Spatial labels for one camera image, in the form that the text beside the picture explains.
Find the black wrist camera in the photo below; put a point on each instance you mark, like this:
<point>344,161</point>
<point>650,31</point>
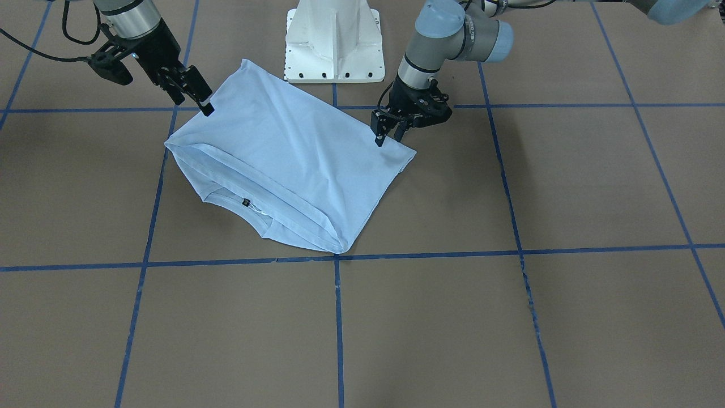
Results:
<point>107,63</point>
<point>433,107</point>

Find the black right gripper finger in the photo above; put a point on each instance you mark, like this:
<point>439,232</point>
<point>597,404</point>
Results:
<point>172,89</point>
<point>197,88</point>

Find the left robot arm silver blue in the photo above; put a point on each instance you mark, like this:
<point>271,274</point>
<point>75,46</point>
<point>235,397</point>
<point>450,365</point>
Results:
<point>444,31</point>

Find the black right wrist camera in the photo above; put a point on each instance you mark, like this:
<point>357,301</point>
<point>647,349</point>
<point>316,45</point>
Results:
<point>107,63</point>

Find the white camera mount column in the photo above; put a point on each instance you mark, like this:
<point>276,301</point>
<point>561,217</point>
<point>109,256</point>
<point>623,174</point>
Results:
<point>333,42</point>

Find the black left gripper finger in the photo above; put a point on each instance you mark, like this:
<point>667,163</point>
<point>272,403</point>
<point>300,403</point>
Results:
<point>403,125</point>
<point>381,123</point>

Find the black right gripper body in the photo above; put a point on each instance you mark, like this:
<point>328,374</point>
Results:
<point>154,52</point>

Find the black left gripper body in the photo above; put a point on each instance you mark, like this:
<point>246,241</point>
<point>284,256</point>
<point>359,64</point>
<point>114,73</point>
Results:
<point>405,97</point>

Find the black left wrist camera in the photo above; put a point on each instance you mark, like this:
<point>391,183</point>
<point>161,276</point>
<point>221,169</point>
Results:
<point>433,107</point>

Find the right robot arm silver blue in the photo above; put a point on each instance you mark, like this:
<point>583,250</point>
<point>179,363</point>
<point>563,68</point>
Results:
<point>136,28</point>

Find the light blue t-shirt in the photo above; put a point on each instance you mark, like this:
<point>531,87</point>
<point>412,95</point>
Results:
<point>298,170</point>

